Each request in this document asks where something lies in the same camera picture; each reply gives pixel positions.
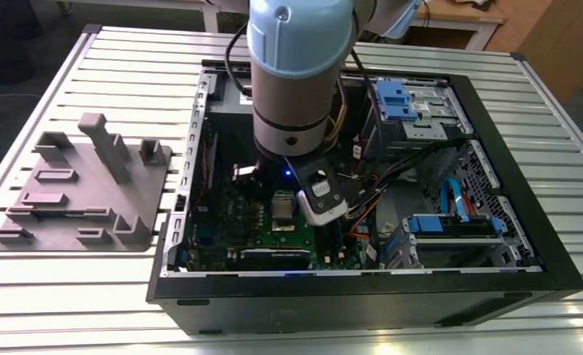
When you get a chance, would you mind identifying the black cable bundle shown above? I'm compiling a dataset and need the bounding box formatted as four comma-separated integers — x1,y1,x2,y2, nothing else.
345,138,471,219

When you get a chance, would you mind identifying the orange wire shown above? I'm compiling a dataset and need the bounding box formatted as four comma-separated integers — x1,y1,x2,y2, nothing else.
348,212,372,241

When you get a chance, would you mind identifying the grey parts rack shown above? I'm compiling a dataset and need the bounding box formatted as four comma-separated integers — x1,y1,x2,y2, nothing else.
0,112,174,253

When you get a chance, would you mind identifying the blue label RAM stick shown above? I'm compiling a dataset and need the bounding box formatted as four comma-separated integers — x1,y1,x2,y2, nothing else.
328,221,346,260

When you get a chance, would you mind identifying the thin red wire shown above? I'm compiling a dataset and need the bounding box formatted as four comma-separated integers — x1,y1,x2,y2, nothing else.
198,129,210,208

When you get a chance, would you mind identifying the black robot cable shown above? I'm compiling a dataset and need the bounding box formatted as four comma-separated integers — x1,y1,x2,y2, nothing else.
225,24,253,95

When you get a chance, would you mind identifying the white frame desk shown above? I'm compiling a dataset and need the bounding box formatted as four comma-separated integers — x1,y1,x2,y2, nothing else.
54,0,252,34

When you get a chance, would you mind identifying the silver CPU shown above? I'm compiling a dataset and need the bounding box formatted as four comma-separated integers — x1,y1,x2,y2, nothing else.
270,194,297,221

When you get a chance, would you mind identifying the black PC case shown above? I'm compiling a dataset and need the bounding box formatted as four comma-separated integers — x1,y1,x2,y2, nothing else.
146,58,583,336

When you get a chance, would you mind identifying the blue data wire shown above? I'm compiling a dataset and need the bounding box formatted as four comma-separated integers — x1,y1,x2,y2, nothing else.
440,177,473,223

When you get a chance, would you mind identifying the wooden cabinet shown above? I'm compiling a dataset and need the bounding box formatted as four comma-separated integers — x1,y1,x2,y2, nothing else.
487,0,583,107

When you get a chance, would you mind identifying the grey metal disk bay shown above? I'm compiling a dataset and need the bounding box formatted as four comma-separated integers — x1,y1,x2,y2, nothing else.
360,77,473,160
377,214,524,269

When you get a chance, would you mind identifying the black RAM slot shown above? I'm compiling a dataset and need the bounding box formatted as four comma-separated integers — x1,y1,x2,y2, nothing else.
314,224,333,263

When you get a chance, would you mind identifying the RAM stick in rack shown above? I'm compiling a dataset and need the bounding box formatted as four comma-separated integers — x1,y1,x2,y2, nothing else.
33,209,89,218

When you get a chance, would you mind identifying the black graphics card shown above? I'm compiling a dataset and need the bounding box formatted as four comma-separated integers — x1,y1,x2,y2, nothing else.
226,246,313,271

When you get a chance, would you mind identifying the yellow wire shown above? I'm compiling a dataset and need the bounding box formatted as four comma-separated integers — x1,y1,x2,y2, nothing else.
326,84,346,151

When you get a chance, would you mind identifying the CPU socket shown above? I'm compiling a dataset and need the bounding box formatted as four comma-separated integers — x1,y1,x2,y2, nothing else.
270,217,305,234

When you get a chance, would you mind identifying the camera on silver bracket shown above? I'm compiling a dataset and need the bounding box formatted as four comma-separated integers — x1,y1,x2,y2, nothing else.
230,163,260,183

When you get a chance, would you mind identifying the green motherboard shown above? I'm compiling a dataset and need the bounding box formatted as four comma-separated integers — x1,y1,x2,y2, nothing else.
188,172,367,273

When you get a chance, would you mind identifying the blue disk carrier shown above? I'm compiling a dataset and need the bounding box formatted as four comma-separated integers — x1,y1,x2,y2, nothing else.
403,216,503,237
376,80,419,122

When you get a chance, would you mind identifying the grey power supply unit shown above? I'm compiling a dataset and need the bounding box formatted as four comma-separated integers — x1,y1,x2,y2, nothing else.
206,77,256,167

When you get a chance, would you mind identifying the wooden top desk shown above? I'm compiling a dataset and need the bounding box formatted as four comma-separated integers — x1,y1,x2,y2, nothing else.
415,0,508,51

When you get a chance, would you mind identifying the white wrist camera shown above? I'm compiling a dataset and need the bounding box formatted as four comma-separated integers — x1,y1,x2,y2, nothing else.
294,168,348,226

